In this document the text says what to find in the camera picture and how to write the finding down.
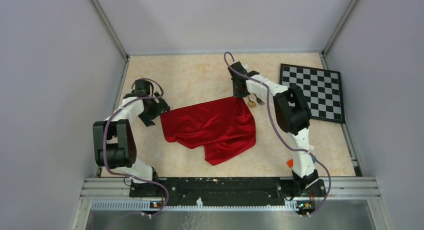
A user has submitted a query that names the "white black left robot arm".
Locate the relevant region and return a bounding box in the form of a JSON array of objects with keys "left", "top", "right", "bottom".
[{"left": 92, "top": 78, "right": 170, "bottom": 197}]

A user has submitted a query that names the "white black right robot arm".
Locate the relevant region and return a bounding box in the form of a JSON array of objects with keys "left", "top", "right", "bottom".
[{"left": 228, "top": 62, "right": 319, "bottom": 196}]

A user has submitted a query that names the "black and white chessboard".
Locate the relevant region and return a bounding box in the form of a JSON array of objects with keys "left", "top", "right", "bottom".
[{"left": 279, "top": 64, "right": 346, "bottom": 124}]

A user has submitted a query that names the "aluminium frame rail front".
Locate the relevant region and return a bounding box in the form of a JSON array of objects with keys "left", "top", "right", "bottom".
[{"left": 80, "top": 177, "right": 381, "bottom": 213}]

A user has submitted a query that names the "red cloth napkin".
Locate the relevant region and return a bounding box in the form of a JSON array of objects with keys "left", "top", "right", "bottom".
[{"left": 160, "top": 96, "right": 257, "bottom": 165}]

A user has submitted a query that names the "gold spoon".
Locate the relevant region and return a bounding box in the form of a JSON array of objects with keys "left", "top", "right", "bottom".
[{"left": 247, "top": 96, "right": 257, "bottom": 108}]

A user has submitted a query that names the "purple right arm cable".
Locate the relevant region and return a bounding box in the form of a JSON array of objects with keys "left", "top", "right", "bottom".
[{"left": 223, "top": 51, "right": 332, "bottom": 217}]

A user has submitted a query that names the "dark metal fork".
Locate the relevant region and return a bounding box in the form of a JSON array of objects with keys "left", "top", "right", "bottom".
[{"left": 254, "top": 94, "right": 265, "bottom": 106}]

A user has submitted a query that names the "orange block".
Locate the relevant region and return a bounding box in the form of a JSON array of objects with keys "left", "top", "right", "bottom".
[{"left": 286, "top": 159, "right": 294, "bottom": 168}]

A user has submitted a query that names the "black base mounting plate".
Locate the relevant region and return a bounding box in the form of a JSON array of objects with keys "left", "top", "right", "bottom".
[{"left": 129, "top": 177, "right": 326, "bottom": 206}]

